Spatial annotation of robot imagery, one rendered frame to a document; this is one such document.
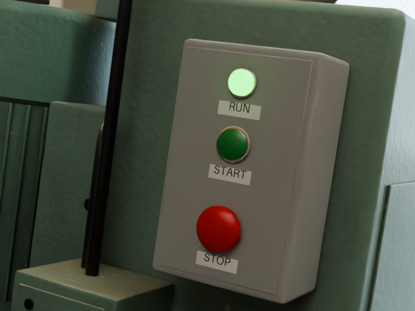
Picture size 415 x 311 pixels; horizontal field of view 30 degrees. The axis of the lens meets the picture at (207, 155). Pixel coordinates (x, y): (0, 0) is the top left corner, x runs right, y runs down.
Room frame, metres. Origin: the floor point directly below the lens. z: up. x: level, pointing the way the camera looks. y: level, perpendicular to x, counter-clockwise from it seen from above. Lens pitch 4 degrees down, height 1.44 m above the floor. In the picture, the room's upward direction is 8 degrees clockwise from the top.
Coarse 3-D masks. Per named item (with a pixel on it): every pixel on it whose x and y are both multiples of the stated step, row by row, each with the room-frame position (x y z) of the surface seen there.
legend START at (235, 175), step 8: (216, 168) 0.50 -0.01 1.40; (224, 168) 0.50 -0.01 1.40; (232, 168) 0.50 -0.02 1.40; (208, 176) 0.50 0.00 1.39; (216, 176) 0.50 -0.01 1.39; (224, 176) 0.50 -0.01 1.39; (232, 176) 0.50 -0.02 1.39; (240, 176) 0.49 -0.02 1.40; (248, 176) 0.49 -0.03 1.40; (248, 184) 0.49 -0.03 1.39
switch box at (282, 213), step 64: (192, 64) 0.52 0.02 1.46; (256, 64) 0.49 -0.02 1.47; (320, 64) 0.48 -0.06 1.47; (192, 128) 0.51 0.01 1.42; (256, 128) 0.49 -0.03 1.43; (320, 128) 0.49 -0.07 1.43; (192, 192) 0.51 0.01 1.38; (256, 192) 0.49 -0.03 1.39; (320, 192) 0.51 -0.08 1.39; (192, 256) 0.51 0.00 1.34; (256, 256) 0.49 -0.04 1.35
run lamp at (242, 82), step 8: (232, 72) 0.50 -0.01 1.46; (240, 72) 0.49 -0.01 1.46; (248, 72) 0.49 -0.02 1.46; (232, 80) 0.49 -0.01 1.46; (240, 80) 0.49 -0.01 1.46; (248, 80) 0.49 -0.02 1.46; (256, 80) 0.49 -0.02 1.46; (232, 88) 0.49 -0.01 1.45; (240, 88) 0.49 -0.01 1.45; (248, 88) 0.49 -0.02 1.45; (240, 96) 0.50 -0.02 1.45; (248, 96) 0.49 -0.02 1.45
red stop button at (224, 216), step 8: (208, 208) 0.50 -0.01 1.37; (216, 208) 0.49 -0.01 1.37; (224, 208) 0.49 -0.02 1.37; (200, 216) 0.50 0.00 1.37; (208, 216) 0.49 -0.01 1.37; (216, 216) 0.49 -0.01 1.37; (224, 216) 0.49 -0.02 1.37; (232, 216) 0.49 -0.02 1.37; (200, 224) 0.49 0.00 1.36; (208, 224) 0.49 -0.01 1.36; (216, 224) 0.49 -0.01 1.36; (224, 224) 0.49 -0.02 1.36; (232, 224) 0.48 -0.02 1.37; (200, 232) 0.49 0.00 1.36; (208, 232) 0.49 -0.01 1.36; (216, 232) 0.49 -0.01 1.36; (224, 232) 0.49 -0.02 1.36; (232, 232) 0.48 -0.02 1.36; (200, 240) 0.50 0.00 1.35; (208, 240) 0.49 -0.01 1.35; (216, 240) 0.49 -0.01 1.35; (224, 240) 0.49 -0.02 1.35; (232, 240) 0.48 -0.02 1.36; (208, 248) 0.49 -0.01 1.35; (216, 248) 0.49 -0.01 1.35; (224, 248) 0.49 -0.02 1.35
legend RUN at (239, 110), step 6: (222, 102) 0.50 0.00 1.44; (228, 102) 0.50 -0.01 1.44; (234, 102) 0.50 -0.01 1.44; (222, 108) 0.50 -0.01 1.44; (228, 108) 0.50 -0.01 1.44; (234, 108) 0.50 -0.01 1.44; (240, 108) 0.50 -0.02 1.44; (246, 108) 0.50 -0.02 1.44; (252, 108) 0.49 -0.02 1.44; (258, 108) 0.49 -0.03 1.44; (222, 114) 0.50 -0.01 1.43; (228, 114) 0.50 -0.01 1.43; (234, 114) 0.50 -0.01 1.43; (240, 114) 0.50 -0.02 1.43; (246, 114) 0.50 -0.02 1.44; (252, 114) 0.49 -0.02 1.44; (258, 114) 0.49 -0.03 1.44
